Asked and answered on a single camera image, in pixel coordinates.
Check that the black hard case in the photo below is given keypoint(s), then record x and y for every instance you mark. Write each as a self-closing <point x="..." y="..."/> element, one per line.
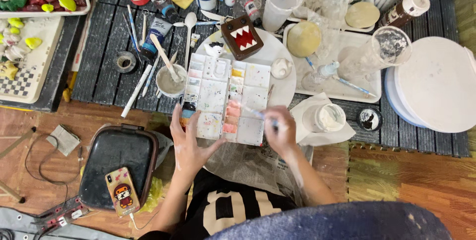
<point x="115" y="150"/>

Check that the brown monster figure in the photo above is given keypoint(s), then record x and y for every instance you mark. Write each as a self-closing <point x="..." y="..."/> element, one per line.
<point x="241" y="37"/>

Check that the small white ghost figure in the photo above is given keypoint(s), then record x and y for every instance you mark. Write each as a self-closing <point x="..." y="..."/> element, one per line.
<point x="215" y="49"/>

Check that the person's left hand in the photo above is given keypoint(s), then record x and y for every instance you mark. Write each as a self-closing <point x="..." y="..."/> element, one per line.
<point x="189" y="150"/>

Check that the clear bag with bottle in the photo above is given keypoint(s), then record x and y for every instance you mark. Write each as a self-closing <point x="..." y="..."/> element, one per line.
<point x="251" y="2"/>

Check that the blue paint tube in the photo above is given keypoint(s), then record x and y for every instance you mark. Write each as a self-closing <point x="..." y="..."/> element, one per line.
<point x="154" y="37"/>

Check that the person's right fingers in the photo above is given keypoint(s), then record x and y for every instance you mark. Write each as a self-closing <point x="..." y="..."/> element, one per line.
<point x="283" y="119"/>

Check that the brown bottle with white cap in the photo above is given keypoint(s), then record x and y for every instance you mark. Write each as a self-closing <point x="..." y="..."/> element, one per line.
<point x="403" y="9"/>

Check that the person's black printed shirt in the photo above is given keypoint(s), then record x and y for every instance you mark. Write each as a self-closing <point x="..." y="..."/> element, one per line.
<point x="230" y="210"/>

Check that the white cup of grey water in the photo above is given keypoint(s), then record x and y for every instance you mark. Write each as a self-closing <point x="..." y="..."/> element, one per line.
<point x="169" y="85"/>

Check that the large white round board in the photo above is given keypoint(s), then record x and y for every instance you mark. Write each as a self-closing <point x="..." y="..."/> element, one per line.
<point x="435" y="83"/>

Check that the small white tube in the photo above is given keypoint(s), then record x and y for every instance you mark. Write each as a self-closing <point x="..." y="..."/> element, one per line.
<point x="195" y="40"/>

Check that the phone with cartoon case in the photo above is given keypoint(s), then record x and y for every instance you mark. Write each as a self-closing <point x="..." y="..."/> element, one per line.
<point x="122" y="191"/>

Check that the translucent plastic cup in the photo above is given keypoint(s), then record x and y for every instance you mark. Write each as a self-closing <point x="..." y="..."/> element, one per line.
<point x="280" y="5"/>

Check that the tray of white yellow figures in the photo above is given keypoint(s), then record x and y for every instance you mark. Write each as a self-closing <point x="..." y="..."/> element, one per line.
<point x="26" y="61"/>

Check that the grey tape roll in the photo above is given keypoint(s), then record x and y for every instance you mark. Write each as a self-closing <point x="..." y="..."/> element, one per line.
<point x="124" y="62"/>

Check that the white plastic spoon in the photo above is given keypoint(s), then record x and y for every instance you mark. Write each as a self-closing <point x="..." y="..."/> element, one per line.
<point x="190" y="28"/>

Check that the clear plastic cup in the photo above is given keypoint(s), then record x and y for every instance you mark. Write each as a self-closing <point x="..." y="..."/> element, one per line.
<point x="372" y="56"/>

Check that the white paper sheet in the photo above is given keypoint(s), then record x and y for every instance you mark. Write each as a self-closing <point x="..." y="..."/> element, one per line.
<point x="334" y="137"/>

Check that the yellow plastic bag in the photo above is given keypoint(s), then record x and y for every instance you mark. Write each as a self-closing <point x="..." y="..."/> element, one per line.
<point x="152" y="195"/>

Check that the white tub of plaster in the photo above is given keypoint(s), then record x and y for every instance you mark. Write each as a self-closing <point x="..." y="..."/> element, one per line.
<point x="325" y="118"/>

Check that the flat beige clay disc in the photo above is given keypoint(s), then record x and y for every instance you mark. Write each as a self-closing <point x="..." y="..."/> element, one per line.
<point x="362" y="15"/>

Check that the metal tweezers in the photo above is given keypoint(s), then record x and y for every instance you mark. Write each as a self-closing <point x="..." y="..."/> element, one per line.
<point x="144" y="26"/>

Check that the short white marker pen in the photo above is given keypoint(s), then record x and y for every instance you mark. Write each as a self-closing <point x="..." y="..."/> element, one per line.
<point x="150" y="76"/>

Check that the wooden stirring stick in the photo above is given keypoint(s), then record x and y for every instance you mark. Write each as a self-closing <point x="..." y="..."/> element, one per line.
<point x="163" y="56"/>

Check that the person's blue jeans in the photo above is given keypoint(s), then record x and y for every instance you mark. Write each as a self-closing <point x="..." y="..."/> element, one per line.
<point x="334" y="223"/>

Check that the power strip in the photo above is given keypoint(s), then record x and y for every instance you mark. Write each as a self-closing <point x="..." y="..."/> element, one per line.
<point x="59" y="214"/>

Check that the blue speckled paintbrush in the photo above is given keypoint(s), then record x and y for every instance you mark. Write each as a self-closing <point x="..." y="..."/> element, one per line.
<point x="353" y="86"/>

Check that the long white marker pen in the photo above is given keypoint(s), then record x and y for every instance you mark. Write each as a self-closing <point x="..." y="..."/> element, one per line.
<point x="135" y="91"/>

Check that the white paint palette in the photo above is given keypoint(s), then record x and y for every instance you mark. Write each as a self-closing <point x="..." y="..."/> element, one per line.
<point x="214" y="95"/>

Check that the black lid with white paint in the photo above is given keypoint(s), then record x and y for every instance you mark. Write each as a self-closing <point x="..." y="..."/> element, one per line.
<point x="369" y="119"/>

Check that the newspaper sheet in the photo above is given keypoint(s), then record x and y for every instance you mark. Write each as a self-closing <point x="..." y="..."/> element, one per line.
<point x="253" y="165"/>

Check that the clear spray bottle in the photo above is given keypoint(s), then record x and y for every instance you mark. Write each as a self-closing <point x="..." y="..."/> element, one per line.
<point x="318" y="76"/>

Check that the blue rimmed round board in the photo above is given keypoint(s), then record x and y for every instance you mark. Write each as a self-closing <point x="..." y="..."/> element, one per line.
<point x="389" y="95"/>

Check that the small white clay figure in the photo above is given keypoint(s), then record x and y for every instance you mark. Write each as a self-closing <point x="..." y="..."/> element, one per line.
<point x="280" y="68"/>

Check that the yellow tool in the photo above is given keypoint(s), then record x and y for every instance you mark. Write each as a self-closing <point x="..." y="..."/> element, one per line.
<point x="69" y="87"/>

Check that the blue white thin paintbrush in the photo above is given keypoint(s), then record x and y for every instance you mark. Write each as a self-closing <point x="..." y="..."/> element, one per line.
<point x="132" y="26"/>

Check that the dark grey tile mat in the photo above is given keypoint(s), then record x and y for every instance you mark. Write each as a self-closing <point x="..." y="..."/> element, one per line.
<point x="104" y="46"/>

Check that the person's right hand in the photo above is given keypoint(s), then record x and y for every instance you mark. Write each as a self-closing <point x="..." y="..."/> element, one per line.
<point x="282" y="136"/>

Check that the grey folded cloth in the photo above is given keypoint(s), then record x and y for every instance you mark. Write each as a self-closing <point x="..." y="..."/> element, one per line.
<point x="63" y="139"/>

